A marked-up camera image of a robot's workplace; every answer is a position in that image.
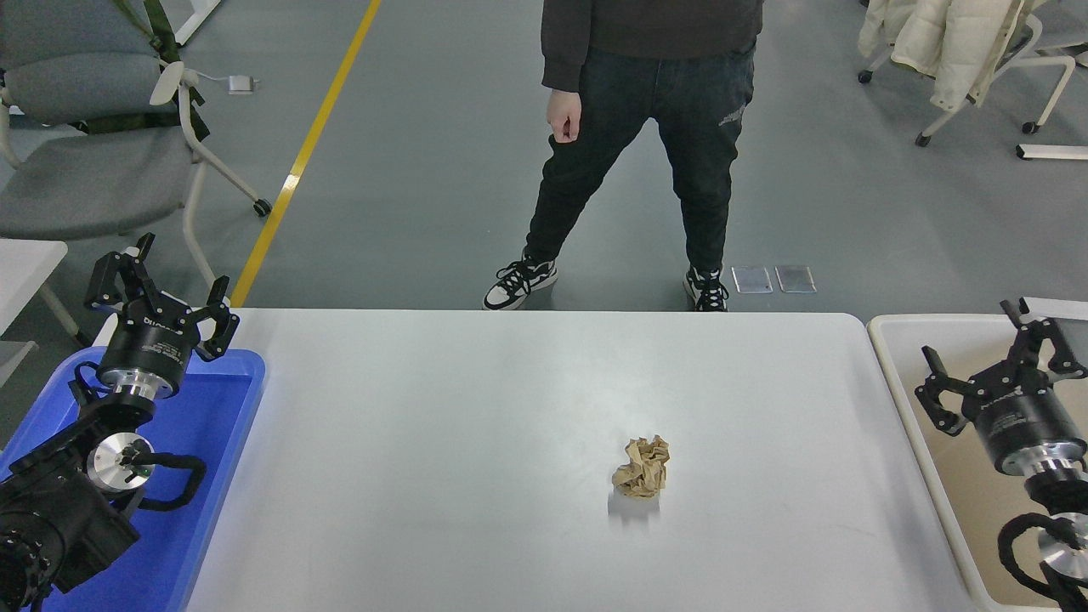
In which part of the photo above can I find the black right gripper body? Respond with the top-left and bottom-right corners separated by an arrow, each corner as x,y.
969,387 -> 1087,475

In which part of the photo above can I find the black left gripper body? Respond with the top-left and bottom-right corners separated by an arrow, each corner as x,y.
98,296 -> 201,390

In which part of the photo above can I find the tan paper ball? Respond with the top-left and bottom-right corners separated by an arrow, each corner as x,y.
611,435 -> 670,499

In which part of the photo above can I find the person's right hand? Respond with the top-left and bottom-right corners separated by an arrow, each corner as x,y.
547,88 -> 583,144

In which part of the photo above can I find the large pale plastic bin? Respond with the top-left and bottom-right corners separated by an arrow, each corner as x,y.
866,314 -> 1088,612

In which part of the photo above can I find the blue plastic tray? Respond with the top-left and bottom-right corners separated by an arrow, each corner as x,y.
0,347 -> 266,612

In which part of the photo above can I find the small white side table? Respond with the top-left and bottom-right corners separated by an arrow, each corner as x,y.
0,241 -> 90,388

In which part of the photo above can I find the grey office chair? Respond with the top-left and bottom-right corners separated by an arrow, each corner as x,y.
0,0 -> 273,290

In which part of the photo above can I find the white-framed office chair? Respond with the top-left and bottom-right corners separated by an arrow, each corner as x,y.
857,0 -> 1088,147

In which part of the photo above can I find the cream padded coat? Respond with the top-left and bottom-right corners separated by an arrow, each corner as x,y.
857,0 -> 1034,111

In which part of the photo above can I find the person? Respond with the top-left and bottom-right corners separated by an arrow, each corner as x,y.
482,0 -> 764,312

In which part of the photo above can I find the green strap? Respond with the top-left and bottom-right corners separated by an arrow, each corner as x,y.
81,0 -> 209,141

